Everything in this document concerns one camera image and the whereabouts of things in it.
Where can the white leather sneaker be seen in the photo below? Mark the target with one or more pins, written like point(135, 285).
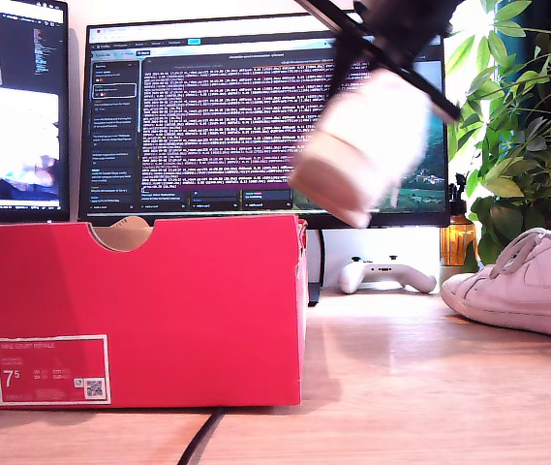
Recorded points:
point(522, 295)
point(362, 140)

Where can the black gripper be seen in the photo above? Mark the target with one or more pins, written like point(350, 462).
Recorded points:
point(401, 29)

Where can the amber pump bottle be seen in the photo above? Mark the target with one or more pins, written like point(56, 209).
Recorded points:
point(456, 242)

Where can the black monitor stand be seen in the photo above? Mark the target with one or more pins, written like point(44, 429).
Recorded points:
point(314, 295)

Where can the red cardboard shoebox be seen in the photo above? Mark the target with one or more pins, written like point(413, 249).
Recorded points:
point(183, 310)

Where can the brown packing paper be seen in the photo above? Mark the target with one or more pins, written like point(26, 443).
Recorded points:
point(122, 237)

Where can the large black computer monitor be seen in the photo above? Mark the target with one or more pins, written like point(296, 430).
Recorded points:
point(207, 121)

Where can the green leafy houseplant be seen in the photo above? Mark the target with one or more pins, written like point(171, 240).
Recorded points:
point(527, 145)

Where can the small black computer monitor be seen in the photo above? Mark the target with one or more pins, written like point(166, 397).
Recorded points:
point(13, 121)

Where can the white game controller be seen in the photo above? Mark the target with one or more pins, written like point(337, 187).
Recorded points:
point(357, 278)

